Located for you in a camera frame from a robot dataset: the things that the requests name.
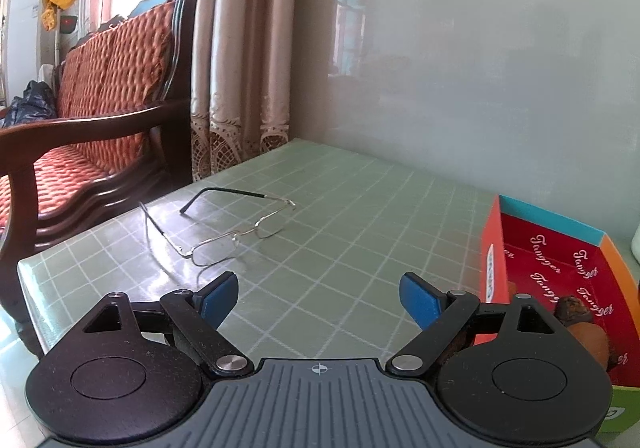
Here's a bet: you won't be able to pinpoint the dark plastic bag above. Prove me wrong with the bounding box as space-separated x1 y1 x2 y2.
9 80 57 123

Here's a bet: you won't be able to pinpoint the wooden sofa red cushion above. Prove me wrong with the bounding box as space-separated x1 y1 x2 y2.
0 0 201 359

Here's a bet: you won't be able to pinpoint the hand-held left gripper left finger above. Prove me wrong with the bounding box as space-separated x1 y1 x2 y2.
81 271 252 375

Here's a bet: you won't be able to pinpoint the beige lace curtain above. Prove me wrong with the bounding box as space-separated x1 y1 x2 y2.
190 0 301 181

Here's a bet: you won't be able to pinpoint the colourful cardboard box red inside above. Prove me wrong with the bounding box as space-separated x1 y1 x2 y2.
480 194 640 435

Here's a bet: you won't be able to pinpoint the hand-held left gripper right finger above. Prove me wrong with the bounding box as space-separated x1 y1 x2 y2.
390 272 568 373

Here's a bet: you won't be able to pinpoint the green checked tablecloth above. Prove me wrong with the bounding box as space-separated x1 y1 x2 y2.
17 138 640 448

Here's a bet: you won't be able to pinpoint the metal frame eyeglasses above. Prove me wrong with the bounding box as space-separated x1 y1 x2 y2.
139 187 297 268

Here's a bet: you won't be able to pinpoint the dark wrinkled date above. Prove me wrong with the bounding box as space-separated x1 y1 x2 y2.
554 295 592 326

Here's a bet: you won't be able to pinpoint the brown object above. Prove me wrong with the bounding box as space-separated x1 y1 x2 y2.
572 322 612 369

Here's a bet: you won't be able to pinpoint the white refrigerator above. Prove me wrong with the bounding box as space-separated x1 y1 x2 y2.
4 0 53 106

